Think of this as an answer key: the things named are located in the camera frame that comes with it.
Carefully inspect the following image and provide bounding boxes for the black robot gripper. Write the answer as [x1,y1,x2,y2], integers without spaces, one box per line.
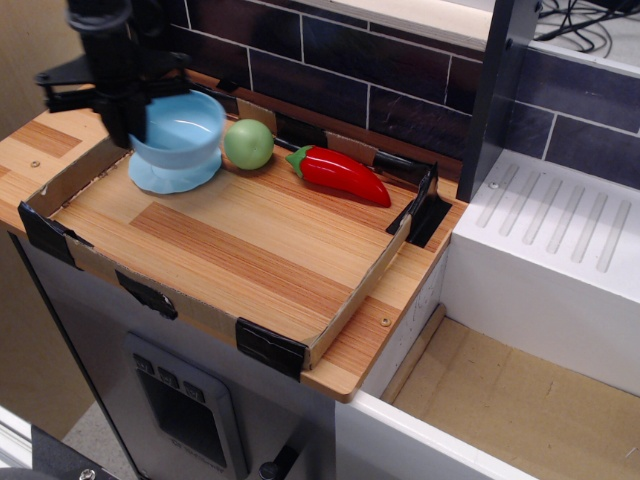
[35,28,190,148]

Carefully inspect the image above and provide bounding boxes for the light blue bowl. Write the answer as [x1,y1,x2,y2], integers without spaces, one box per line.
[129,91,226,170]

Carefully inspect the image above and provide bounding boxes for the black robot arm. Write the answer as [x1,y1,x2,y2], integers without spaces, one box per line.
[35,1,190,148]

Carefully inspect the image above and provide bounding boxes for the light blue scalloped plate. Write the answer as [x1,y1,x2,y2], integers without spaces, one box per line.
[128,149,222,195]

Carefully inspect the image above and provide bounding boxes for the green toy ball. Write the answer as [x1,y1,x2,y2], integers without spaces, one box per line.
[223,119,274,170]

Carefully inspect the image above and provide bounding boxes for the red toy chili pepper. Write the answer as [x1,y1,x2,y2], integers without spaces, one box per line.
[285,145,392,208]

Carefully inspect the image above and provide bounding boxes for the grey toy oven front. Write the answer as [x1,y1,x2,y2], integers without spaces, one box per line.
[16,239,336,479]

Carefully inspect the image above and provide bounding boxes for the black oven knob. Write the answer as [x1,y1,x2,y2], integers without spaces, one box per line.
[258,445,299,480]

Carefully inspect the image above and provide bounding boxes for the white toy sink unit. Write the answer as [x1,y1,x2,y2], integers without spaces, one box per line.
[335,152,639,479]

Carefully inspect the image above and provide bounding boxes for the cardboard tray frame with tape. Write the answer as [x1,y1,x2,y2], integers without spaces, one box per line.
[19,92,465,400]

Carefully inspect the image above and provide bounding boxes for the dark grey vertical post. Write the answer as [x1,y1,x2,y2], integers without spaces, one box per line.
[457,0,539,202]

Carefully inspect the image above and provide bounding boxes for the black cables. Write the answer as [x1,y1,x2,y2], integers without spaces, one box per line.
[534,0,640,55]

